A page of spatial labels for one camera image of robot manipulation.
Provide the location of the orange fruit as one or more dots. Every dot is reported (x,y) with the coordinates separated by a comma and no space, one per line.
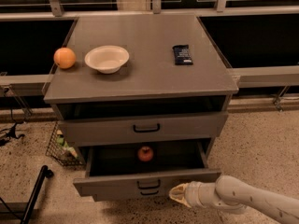
(64,58)

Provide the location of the grey drawer cabinet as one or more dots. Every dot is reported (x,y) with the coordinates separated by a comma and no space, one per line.
(150,83)

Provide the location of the grey top drawer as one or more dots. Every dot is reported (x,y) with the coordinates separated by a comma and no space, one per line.
(125,130)

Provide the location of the grey bottom drawer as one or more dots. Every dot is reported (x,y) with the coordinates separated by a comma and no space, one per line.
(126,193)

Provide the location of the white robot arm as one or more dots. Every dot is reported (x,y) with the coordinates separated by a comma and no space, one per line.
(232,195)

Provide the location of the grey drawer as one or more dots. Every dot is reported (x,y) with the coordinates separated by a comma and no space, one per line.
(173,163)
(125,130)
(126,193)

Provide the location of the black wire basket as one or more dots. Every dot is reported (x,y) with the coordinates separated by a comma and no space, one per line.
(59,150)

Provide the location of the red apple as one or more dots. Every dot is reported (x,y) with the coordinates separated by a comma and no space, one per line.
(145,154)

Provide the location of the black cable clamp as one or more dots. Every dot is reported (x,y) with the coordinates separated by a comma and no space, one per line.
(9,133)

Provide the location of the dark blue snack bar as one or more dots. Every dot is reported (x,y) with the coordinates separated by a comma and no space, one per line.
(182,55)

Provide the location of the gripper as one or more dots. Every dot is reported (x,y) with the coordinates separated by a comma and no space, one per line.
(193,193)

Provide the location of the black pole stand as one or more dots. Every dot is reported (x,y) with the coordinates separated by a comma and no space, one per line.
(45,172)

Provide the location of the metal bracket on floor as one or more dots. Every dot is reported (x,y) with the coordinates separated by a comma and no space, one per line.
(277,99)

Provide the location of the white bowl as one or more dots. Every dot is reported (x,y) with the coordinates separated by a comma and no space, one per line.
(107,59)

